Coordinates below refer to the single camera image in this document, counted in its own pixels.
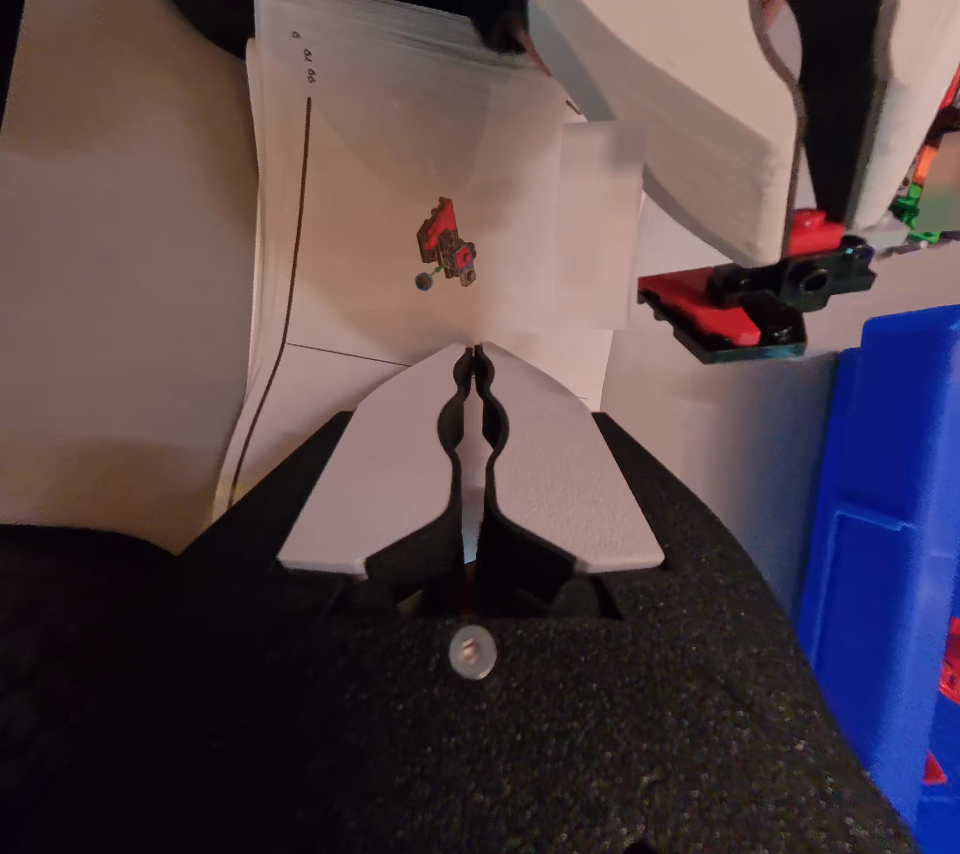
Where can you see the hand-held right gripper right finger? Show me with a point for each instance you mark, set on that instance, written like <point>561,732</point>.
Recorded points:
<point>570,486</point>

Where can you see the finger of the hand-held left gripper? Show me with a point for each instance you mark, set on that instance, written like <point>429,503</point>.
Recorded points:
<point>915,6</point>
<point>675,149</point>

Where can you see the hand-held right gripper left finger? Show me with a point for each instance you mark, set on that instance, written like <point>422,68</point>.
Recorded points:
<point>375,479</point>

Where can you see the red and black brick assembly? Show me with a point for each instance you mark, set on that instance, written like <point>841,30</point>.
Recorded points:
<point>712,306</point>

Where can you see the white instruction booklet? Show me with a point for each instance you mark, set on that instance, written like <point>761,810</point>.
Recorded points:
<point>360,156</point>

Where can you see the blue plastic bin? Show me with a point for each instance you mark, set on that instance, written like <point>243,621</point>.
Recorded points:
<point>885,494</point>

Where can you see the person's black clothing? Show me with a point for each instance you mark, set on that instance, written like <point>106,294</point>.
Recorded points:
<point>52,606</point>

